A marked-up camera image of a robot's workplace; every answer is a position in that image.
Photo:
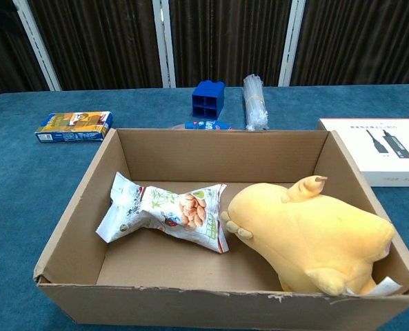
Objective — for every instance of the blue velvet table cover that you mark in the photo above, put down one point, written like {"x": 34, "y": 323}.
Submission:
{"x": 35, "y": 189}

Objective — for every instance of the yellow plush toy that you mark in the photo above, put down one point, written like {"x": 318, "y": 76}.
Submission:
{"x": 311, "y": 234}

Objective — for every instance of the white flat product box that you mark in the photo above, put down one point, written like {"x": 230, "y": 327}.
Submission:
{"x": 362, "y": 151}

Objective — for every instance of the white snack bag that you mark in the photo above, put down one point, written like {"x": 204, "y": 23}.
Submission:
{"x": 162, "y": 213}

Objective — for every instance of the bundle of clear straws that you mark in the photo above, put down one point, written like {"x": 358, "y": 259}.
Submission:
{"x": 256, "y": 103}

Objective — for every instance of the brown cardboard box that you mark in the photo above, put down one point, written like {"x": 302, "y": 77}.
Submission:
{"x": 190, "y": 303}

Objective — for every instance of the white metal frame post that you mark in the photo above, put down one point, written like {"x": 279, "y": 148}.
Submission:
{"x": 35, "y": 41}
{"x": 291, "y": 41}
{"x": 163, "y": 41}

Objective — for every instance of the dark brown pleated curtain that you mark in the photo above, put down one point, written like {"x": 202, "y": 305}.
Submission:
{"x": 104, "y": 41}

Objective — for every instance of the red blue snack packet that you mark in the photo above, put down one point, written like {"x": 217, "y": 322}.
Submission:
{"x": 207, "y": 125}

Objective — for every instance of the yellow and blue carton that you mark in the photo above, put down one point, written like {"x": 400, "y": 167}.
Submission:
{"x": 73, "y": 125}

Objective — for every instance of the blue plastic building block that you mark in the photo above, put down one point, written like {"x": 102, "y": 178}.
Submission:
{"x": 207, "y": 103}

